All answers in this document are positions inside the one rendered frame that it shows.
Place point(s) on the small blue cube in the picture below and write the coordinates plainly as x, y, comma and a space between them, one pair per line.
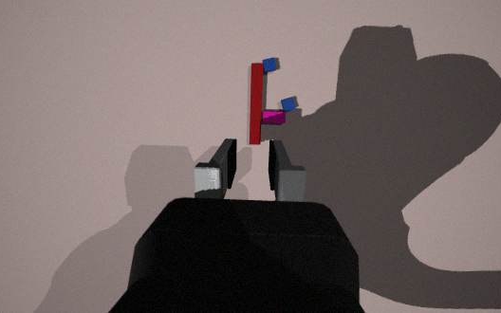
288, 104
269, 65

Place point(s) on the dark red rod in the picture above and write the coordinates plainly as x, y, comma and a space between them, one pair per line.
256, 86

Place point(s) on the magenta rectangular block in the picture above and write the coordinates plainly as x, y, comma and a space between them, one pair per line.
274, 116

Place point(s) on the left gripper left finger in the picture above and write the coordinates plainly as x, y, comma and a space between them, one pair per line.
214, 178

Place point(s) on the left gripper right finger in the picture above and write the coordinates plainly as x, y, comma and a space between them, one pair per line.
287, 181

